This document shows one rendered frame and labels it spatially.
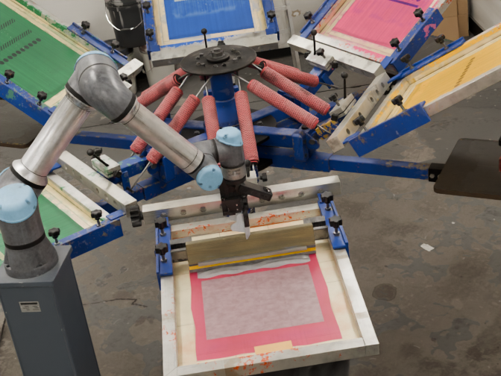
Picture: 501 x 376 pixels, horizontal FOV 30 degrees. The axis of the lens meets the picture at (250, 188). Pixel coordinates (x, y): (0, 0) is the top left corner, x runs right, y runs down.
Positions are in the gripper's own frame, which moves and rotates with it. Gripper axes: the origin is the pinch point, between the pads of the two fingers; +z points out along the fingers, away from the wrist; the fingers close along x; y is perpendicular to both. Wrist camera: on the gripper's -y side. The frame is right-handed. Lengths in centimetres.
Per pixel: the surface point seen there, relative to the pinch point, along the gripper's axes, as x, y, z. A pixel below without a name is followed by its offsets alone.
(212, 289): 13.8, 13.7, 10.6
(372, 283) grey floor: -109, -58, 104
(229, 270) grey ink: 6.1, 7.6, 9.8
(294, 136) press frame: -66, -24, 1
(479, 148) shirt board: -51, -91, 9
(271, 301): 25.2, -3.6, 10.4
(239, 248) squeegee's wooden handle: 3.3, 3.5, 4.1
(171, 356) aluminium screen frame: 48, 26, 8
